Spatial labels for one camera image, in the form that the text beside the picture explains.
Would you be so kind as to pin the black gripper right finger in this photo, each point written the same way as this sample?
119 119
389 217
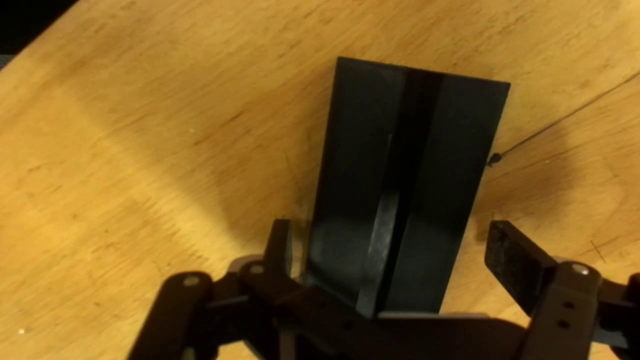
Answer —
566 307

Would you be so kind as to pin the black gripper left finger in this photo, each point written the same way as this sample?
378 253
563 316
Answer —
193 312

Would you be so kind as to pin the black grooved rail block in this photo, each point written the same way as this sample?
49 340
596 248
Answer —
361 167

